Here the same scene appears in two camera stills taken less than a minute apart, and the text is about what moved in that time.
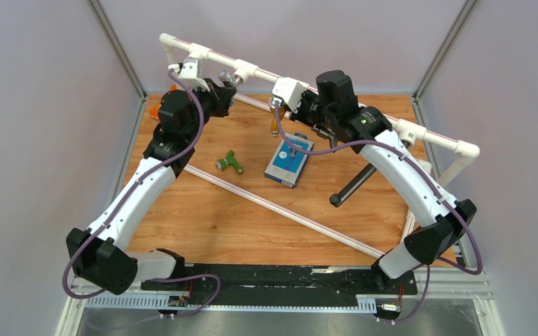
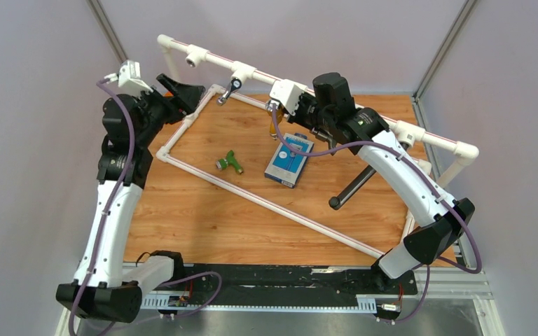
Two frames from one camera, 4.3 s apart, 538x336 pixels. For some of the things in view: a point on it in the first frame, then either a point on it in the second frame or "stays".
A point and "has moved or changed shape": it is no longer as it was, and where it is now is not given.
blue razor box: [287, 164] stays
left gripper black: [221, 97] to [188, 98]
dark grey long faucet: [336, 199] stays
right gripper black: [306, 96] stays
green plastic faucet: [230, 160] stays
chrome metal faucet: [233, 80] has moved or changed shape
